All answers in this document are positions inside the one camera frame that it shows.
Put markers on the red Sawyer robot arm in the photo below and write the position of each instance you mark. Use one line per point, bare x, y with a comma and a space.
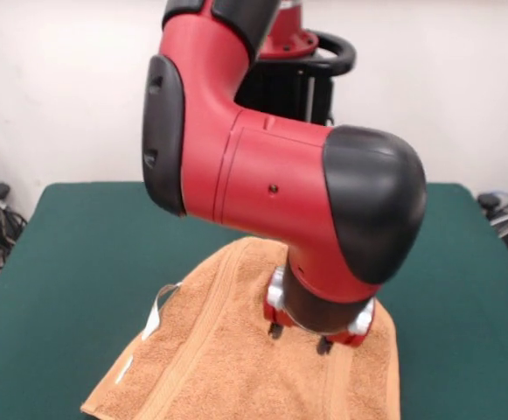
271, 175

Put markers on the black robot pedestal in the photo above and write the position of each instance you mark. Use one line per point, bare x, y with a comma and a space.
288, 87

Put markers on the white round object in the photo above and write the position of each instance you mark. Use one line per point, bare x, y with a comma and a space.
503, 223

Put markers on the tan terry towel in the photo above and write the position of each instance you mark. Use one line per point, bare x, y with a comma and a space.
236, 359

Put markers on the dark green table cloth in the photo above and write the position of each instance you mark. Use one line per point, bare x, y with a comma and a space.
83, 262

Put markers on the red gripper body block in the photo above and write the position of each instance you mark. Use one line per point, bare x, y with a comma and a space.
345, 339

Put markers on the small black power adapter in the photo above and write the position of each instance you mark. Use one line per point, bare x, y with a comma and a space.
489, 201

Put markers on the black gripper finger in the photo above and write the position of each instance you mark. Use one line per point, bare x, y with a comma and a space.
274, 331
323, 346

